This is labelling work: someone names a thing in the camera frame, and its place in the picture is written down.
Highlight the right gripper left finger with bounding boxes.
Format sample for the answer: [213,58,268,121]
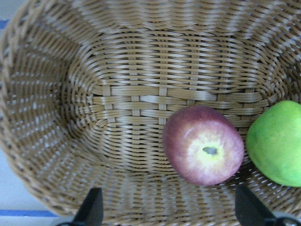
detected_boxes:
[71,187,103,226]

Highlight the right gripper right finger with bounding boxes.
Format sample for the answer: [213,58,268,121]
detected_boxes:
[235,185,277,226]

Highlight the green apple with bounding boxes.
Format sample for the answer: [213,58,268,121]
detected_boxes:
[246,100,301,187]

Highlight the red apple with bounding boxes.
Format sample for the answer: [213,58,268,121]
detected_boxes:
[162,105,244,186]

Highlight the wicker basket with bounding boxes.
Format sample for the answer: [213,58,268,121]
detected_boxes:
[0,0,301,226]

